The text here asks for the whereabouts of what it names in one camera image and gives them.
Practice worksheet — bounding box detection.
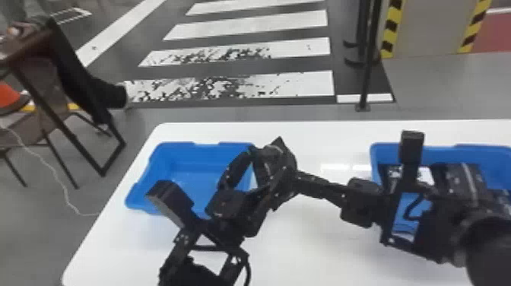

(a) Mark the blue tray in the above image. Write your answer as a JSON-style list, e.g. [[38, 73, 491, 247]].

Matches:
[[369, 141, 511, 241], [124, 141, 257, 220]]

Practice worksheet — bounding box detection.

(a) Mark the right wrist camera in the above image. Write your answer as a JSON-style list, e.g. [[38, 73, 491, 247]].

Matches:
[[380, 129, 426, 246]]

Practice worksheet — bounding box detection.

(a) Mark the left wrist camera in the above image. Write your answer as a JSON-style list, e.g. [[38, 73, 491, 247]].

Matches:
[[144, 180, 203, 240]]

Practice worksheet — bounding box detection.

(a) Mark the white cable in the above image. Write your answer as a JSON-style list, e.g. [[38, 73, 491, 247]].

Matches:
[[7, 126, 99, 218]]

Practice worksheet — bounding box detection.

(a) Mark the black chair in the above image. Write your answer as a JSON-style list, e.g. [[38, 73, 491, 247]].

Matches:
[[0, 91, 81, 191]]

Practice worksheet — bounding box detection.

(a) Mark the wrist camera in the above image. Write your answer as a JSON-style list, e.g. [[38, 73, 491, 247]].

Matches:
[[144, 180, 203, 240], [380, 129, 426, 246]]

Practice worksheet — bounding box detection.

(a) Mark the yellow black striped post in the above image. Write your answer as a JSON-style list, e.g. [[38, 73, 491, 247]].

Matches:
[[379, 0, 405, 59], [457, 0, 494, 56]]

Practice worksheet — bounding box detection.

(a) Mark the person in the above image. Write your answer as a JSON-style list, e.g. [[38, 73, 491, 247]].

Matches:
[[0, 0, 129, 126]]

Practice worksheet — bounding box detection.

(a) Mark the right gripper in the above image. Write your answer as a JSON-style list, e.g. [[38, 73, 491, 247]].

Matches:
[[294, 170, 386, 230]]

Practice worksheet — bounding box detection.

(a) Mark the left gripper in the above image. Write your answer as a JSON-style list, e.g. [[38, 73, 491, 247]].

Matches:
[[205, 136, 300, 238]]

